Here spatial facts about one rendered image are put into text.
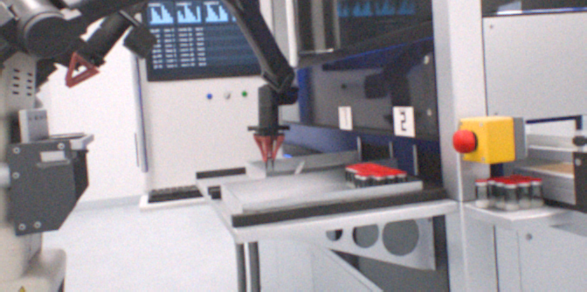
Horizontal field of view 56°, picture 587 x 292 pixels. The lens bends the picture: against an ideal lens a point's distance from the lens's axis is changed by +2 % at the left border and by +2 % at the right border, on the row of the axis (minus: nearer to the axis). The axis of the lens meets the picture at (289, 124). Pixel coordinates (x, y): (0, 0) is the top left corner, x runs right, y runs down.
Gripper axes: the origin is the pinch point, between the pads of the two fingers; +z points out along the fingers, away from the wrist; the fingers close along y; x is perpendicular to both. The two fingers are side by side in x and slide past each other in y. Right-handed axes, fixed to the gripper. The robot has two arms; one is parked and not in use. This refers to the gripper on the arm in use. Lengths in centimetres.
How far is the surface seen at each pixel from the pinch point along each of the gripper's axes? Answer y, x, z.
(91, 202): 55, 496, 106
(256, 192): -17.3, -24.6, 3.4
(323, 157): 18.6, 0.4, 1.2
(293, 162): 9.9, 3.0, 2.1
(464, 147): -3, -69, -10
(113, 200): 78, 489, 106
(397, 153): 21.8, -27.1, -2.6
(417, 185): 0, -56, -1
